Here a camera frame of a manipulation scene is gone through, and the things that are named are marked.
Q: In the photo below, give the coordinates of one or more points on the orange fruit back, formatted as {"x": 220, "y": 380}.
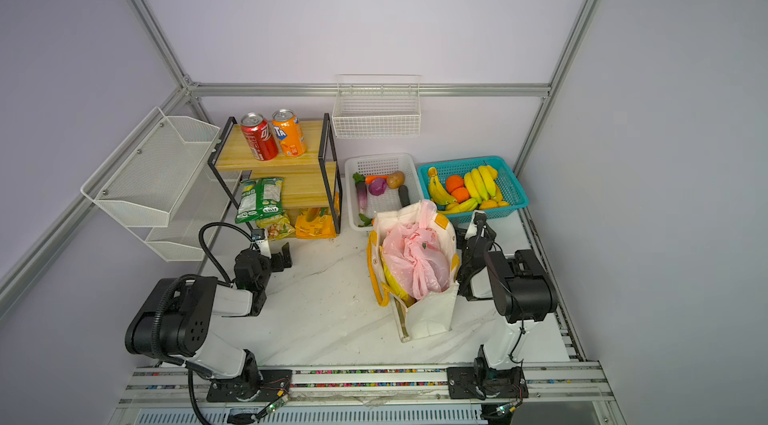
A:
{"x": 454, "y": 182}

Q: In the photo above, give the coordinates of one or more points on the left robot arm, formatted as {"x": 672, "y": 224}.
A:
{"x": 173, "y": 325}

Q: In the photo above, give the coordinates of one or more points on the red cola can middle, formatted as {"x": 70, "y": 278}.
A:
{"x": 258, "y": 135}

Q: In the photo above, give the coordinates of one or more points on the orange carrot back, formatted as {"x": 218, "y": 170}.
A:
{"x": 371, "y": 178}

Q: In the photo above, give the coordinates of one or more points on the white mesh wall rack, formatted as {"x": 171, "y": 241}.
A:
{"x": 158, "y": 184}

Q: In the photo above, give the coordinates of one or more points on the yellow corn chips bag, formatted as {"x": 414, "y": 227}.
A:
{"x": 276, "y": 227}

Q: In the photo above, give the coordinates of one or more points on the white plastic vegetable basket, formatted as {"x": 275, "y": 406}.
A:
{"x": 382, "y": 164}

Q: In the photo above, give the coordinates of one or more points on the dark green cucumber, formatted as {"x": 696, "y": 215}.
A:
{"x": 404, "y": 196}

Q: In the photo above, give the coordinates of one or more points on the light purple eggplant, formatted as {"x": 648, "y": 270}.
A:
{"x": 361, "y": 191}

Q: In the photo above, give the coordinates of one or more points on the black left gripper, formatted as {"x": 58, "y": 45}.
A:
{"x": 277, "y": 263}

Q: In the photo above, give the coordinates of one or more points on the purple onion back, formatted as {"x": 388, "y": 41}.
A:
{"x": 378, "y": 187}

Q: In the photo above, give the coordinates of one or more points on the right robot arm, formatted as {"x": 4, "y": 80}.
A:
{"x": 523, "y": 296}

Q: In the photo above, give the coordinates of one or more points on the yellow potato chips bag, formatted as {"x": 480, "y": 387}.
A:
{"x": 397, "y": 290}

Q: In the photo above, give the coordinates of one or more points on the white canvas tote bag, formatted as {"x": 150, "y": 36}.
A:
{"x": 427, "y": 317}

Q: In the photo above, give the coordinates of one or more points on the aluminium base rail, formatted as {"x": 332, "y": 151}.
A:
{"x": 558, "y": 393}

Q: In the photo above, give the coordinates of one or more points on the pink plastic grocery bag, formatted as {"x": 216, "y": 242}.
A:
{"x": 417, "y": 245}

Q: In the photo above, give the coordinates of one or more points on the yellow banana left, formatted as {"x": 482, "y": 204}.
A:
{"x": 437, "y": 192}

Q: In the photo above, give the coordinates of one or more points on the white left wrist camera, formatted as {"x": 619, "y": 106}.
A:
{"x": 260, "y": 242}

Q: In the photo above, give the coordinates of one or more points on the orange fruit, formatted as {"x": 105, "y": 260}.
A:
{"x": 461, "y": 194}
{"x": 454, "y": 182}

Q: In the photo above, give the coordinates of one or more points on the brown potato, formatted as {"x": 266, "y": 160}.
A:
{"x": 395, "y": 179}

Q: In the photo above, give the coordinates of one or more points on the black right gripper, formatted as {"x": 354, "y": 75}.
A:
{"x": 491, "y": 236}

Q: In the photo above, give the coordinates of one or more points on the white wire wall basket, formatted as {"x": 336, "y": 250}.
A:
{"x": 369, "y": 106}

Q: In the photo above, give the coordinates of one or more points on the orange fruit front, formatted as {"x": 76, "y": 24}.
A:
{"x": 461, "y": 194}

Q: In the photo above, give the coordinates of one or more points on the yellow banana bunch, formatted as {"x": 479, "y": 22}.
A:
{"x": 481, "y": 185}

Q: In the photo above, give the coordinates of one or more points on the black frame wooden shelf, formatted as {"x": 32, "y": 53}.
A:
{"x": 310, "y": 180}

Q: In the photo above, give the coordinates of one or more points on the orange soda can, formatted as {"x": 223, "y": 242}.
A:
{"x": 289, "y": 133}

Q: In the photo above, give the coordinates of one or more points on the green snack bag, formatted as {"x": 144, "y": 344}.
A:
{"x": 261, "y": 198}

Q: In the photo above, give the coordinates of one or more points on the orange mango gummy bag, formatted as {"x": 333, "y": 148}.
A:
{"x": 315, "y": 223}

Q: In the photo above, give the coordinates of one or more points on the teal plastic fruit basket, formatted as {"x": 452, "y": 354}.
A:
{"x": 514, "y": 195}

